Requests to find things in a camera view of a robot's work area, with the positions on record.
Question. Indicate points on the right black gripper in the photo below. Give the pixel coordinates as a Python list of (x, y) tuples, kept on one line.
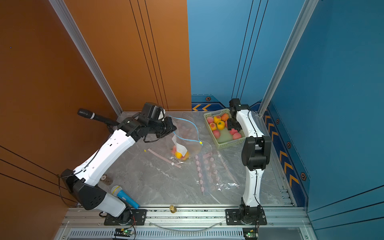
[(230, 126)]

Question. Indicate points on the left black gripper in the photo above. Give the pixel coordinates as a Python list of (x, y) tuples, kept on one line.
[(170, 127)]

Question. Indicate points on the pink red peach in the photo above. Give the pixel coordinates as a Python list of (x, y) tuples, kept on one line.
[(174, 149)]

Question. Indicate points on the clear blue-zipper zip bag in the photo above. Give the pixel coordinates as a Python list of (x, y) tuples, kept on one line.
[(162, 149)]

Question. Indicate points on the pink-dotted zip bag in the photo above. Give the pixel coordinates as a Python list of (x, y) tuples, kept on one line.
[(214, 174), (187, 131)]

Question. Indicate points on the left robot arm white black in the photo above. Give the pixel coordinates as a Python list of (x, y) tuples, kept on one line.
[(82, 182)]

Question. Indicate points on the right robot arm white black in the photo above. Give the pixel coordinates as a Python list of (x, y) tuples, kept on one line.
[(255, 156)]

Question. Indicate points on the green plastic fruit basket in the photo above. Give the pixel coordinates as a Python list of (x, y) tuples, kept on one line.
[(223, 138)]

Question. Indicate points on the black microphone on stand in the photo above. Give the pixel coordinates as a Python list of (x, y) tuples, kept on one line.
[(111, 124)]

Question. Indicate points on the blue handheld microphone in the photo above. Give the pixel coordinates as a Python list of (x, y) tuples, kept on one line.
[(118, 191)]

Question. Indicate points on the right green circuit board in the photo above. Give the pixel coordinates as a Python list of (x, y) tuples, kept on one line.
[(250, 234)]

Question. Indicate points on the green circuit board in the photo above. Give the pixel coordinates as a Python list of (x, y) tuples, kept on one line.
[(124, 234), (250, 234)]

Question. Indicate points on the left green circuit board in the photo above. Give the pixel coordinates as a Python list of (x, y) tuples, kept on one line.
[(124, 234)]

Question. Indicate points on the brass knob on rail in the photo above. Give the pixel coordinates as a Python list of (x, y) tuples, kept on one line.
[(173, 209)]

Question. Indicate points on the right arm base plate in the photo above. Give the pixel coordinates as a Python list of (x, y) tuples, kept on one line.
[(237, 217)]

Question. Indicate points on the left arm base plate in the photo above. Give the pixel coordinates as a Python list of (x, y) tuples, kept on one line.
[(138, 216)]

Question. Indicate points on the aluminium front rail frame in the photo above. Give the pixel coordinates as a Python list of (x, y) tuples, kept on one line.
[(190, 222)]

